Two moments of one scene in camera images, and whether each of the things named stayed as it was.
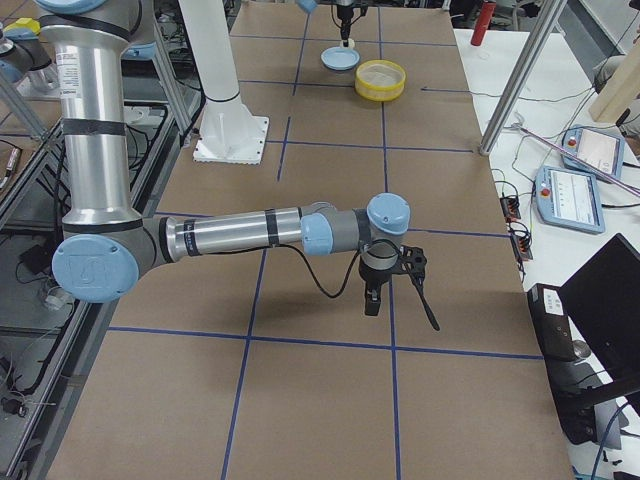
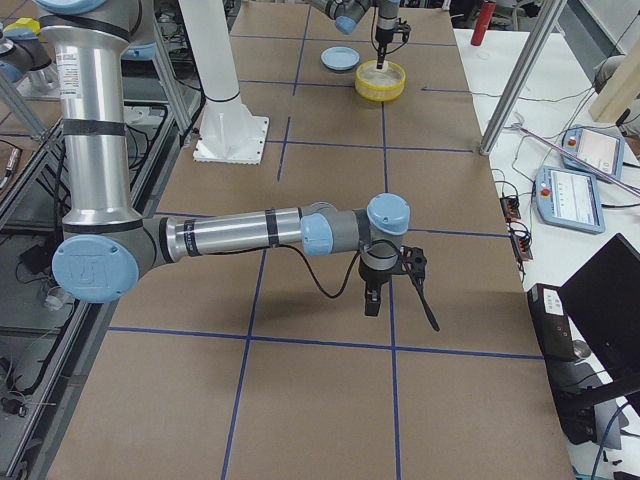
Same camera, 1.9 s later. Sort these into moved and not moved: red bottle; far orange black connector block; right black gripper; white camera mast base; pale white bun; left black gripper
Moved: left black gripper; pale white bun
Not moved: right black gripper; white camera mast base; far orange black connector block; red bottle
